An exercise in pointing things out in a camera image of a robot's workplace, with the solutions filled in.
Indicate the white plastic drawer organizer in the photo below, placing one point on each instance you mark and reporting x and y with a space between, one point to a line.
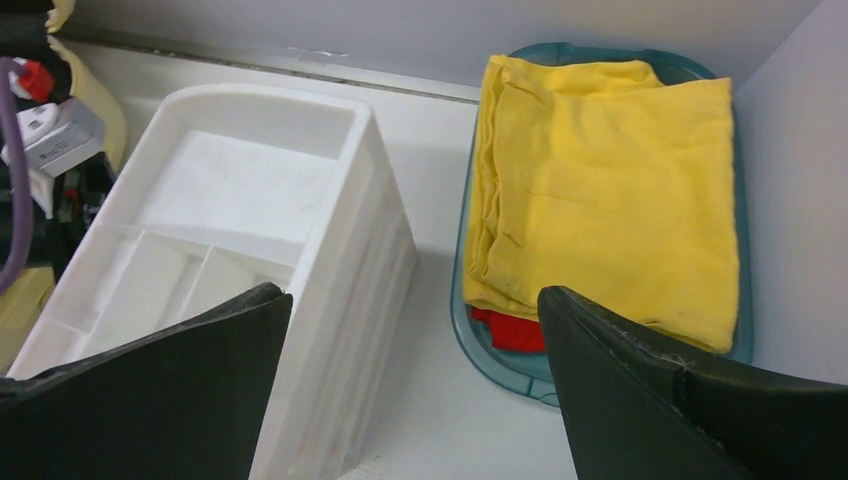
229 187

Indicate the yellow garment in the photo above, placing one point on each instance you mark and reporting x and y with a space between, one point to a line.
601 178

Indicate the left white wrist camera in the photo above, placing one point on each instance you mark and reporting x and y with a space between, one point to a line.
56 139

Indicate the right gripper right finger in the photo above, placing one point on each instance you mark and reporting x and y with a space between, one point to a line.
637 404

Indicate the yellow hard-shell suitcase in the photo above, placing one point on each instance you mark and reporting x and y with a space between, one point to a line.
28 31

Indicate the red white striped garment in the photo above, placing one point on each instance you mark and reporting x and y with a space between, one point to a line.
509 333

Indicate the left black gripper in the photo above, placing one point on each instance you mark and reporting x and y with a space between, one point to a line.
78 196

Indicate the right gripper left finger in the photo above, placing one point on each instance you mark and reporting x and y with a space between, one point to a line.
186 402

